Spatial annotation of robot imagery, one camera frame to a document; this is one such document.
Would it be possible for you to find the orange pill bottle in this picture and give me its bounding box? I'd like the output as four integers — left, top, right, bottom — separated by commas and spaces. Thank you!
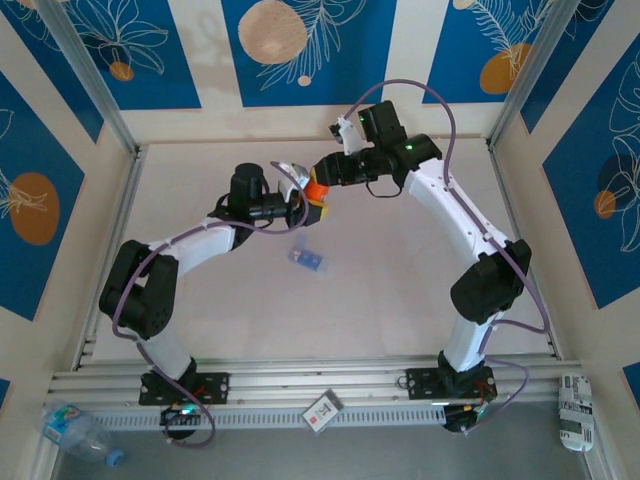
305, 167, 331, 204

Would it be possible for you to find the blue clear pill organizer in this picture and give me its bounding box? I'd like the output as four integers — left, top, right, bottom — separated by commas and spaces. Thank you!
287, 234, 335, 274

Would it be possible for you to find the small white card box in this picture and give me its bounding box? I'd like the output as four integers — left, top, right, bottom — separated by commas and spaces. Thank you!
302, 389, 346, 434

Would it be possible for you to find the black left controller board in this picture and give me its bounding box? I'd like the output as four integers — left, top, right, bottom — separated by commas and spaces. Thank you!
159, 402, 204, 429

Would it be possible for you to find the black controller board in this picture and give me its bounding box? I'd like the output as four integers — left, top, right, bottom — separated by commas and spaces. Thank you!
442, 402, 489, 434
159, 402, 204, 429

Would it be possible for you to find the black right controller board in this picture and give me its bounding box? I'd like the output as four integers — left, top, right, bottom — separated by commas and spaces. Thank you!
442, 402, 489, 434

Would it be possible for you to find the clear plastic water bottle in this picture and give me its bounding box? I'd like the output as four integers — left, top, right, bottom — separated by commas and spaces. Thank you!
35, 399, 126, 469

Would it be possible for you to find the newspaper wrapped package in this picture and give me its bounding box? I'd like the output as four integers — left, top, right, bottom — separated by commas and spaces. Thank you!
555, 372, 596, 454

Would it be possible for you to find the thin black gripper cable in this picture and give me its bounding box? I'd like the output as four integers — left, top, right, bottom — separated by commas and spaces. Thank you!
364, 177, 404, 199

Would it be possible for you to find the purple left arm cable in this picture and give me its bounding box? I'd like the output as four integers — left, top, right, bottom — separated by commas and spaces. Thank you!
112, 159, 310, 448

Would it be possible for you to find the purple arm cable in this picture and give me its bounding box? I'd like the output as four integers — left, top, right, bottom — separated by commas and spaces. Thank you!
112, 159, 310, 448
347, 78, 550, 439

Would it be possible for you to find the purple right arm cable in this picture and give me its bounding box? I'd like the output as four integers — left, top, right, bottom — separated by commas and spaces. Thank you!
347, 78, 550, 439

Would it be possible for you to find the aluminium side rail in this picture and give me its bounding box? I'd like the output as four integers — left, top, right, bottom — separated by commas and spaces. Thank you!
74, 144, 147, 371
487, 142, 564, 361

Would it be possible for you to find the aluminium frame post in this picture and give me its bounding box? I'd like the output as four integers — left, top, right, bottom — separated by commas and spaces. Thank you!
37, 0, 139, 154
489, 0, 574, 149

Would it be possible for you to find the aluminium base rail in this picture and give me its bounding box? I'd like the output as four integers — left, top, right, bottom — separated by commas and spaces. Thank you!
47, 354, 584, 406

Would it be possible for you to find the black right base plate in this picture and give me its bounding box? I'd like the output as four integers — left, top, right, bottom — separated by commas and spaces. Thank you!
405, 366, 497, 401

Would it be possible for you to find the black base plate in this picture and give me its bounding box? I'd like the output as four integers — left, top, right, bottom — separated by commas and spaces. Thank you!
138, 372, 232, 407
405, 366, 497, 401

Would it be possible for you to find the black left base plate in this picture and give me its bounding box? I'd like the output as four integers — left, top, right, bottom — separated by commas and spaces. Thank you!
138, 372, 232, 407

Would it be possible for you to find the grey slotted cable duct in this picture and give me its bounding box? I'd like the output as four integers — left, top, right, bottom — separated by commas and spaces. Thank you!
89, 404, 561, 431

